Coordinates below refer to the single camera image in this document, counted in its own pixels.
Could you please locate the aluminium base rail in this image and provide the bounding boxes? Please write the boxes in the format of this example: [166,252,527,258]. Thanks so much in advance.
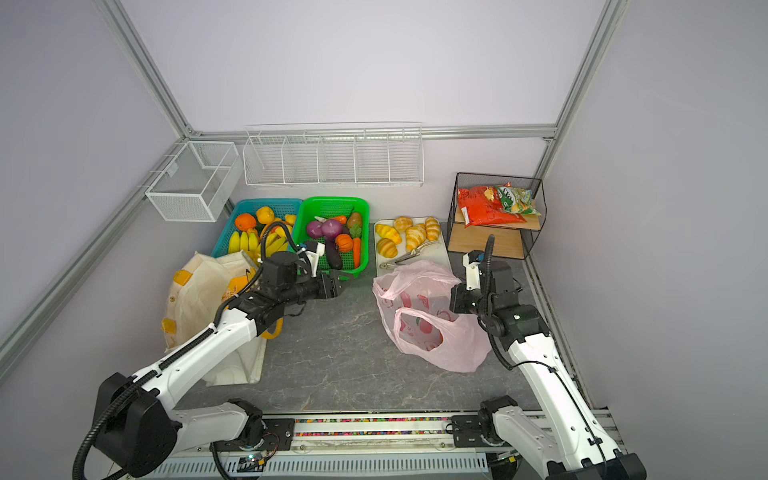
[107,409,625,457]

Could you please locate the orange toy carrot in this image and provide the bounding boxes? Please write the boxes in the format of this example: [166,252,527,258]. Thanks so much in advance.
[352,237,362,269]

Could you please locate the toy croissant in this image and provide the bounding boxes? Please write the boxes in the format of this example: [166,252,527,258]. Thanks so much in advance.
[405,223,427,253]

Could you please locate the white wire wall shelf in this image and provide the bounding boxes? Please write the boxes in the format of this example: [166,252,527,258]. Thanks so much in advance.
[243,122,425,186]

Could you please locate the teal plastic basket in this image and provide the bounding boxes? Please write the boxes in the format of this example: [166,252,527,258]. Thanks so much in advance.
[211,198,303,258]

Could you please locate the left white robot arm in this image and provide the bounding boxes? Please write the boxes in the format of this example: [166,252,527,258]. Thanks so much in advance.
[71,238,344,479]

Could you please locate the dark purple toy eggplant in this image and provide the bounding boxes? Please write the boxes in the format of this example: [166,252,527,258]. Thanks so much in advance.
[325,240,344,270]

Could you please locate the white bread tray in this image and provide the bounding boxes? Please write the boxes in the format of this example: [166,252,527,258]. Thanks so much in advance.
[374,216,450,275]

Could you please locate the yellow snack bag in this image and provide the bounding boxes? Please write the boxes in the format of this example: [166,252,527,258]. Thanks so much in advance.
[222,270,255,300]

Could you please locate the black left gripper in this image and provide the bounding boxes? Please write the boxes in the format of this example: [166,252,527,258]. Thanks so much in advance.
[280,268,351,306]

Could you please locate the orange toy pumpkin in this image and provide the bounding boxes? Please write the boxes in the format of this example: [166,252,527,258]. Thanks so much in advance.
[335,233,354,253]

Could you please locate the brown toy potato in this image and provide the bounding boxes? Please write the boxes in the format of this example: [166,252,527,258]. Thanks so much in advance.
[346,212,363,238]

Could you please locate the purple toy onion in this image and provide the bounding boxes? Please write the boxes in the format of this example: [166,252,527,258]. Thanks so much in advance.
[306,220,324,239]
[321,218,344,241]

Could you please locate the toy bread bun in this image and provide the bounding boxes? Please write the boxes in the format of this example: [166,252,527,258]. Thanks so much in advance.
[393,216,414,232]

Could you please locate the white canvas tote bag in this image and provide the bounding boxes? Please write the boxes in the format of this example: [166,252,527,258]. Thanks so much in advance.
[161,252,267,386]

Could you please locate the striped toy bread loaf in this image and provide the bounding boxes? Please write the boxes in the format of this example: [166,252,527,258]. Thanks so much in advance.
[375,223,402,245]

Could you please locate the black wire snack rack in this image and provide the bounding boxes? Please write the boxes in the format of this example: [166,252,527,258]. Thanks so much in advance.
[446,172,547,260]

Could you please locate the yellow toy banana bunch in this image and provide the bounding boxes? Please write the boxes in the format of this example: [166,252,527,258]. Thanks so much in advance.
[226,228,289,262]

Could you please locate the pink plastic grocery bag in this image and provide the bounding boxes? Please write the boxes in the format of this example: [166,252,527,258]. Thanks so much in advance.
[372,261,491,373]

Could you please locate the white mesh wall basket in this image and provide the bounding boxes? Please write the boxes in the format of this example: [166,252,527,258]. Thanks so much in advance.
[145,140,244,223]

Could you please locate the red chip bag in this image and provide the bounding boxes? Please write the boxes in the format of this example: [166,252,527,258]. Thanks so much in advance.
[457,186,525,227]

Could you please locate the orange toy tangerine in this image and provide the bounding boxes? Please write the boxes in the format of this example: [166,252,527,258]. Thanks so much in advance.
[234,213,258,232]

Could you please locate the green snack bag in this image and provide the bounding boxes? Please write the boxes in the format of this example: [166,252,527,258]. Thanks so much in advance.
[494,184,540,216]

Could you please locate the yellow-orange toy citrus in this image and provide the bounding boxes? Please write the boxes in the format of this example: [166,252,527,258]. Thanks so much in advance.
[256,206,276,225]

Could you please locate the metal bread tongs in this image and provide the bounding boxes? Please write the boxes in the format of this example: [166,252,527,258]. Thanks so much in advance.
[378,241,442,270]

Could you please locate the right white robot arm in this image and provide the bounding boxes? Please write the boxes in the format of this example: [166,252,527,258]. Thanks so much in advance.
[451,236,647,479]

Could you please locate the striped toy bread roll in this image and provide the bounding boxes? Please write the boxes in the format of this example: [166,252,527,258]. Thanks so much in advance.
[376,238,398,259]

